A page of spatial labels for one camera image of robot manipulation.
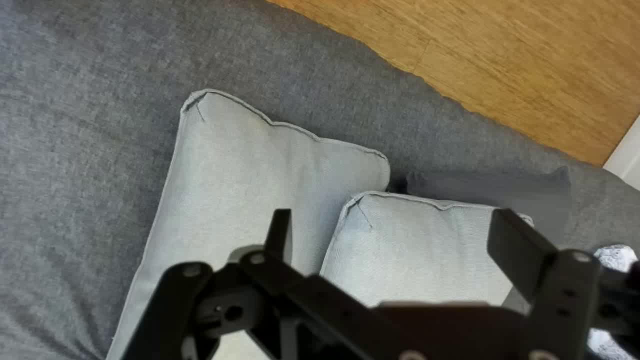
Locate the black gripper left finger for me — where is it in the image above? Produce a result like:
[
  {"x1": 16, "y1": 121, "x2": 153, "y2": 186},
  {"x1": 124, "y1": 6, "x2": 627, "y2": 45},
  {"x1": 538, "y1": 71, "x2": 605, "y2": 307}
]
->
[{"x1": 262, "y1": 208, "x2": 294, "y2": 267}]

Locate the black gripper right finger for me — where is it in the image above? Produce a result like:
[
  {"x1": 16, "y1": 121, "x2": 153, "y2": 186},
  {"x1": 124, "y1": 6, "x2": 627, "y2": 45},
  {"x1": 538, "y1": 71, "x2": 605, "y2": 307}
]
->
[{"x1": 485, "y1": 208, "x2": 560, "y2": 307}]

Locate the light gray pillow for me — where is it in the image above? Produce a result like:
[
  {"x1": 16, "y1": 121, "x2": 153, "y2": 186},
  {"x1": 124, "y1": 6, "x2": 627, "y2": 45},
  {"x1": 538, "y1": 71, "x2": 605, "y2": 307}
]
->
[
  {"x1": 106, "y1": 88, "x2": 392, "y2": 360},
  {"x1": 318, "y1": 190, "x2": 536, "y2": 310}
]

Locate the grey sofa bed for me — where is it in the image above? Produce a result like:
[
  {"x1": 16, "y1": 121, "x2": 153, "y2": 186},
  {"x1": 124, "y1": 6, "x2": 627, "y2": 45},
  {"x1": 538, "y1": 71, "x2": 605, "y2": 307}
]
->
[{"x1": 0, "y1": 0, "x2": 640, "y2": 360}]

